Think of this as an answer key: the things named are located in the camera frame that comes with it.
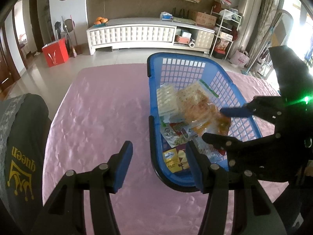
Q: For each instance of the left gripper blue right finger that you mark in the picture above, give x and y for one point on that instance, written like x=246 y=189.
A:
x=200 y=168

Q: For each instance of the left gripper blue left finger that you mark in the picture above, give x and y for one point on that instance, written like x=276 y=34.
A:
x=118 y=167

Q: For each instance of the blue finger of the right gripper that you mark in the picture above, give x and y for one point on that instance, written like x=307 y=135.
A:
x=224 y=144
x=236 y=112

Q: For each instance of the purple yellow chips bag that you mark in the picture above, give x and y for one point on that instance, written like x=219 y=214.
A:
x=176 y=159

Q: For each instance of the orange snack bar packet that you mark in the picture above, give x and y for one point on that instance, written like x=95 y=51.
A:
x=211 y=121

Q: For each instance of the blue striped biscuit packet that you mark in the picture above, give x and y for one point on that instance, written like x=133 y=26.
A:
x=209 y=151

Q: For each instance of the green label cracker packet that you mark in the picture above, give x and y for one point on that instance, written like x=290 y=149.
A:
x=196 y=97

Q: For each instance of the clear soda cracker packet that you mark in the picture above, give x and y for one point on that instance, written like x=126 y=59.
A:
x=166 y=96

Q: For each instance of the blue plastic basket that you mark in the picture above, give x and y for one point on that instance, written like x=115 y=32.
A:
x=181 y=70

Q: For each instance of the pink shopping bag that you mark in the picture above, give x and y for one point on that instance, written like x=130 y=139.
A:
x=239 y=59

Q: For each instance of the pink quilted tablecloth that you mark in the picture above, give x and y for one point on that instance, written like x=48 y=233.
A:
x=104 y=107

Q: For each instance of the white metal shelf rack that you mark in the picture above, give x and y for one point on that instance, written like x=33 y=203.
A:
x=226 y=28

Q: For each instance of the cardboard box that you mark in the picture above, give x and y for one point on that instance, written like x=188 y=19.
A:
x=204 y=20

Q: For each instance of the blue tissue box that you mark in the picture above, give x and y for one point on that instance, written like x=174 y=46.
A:
x=166 y=16

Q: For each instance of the silver standing air conditioner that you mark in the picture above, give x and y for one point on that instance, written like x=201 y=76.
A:
x=249 y=10

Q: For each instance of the red gift box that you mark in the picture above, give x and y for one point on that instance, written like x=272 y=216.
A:
x=55 y=52

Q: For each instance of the white tufted TV cabinet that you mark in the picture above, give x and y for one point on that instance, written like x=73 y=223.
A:
x=149 y=33

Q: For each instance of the oranges on plate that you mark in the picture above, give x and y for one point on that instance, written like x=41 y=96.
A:
x=100 y=21

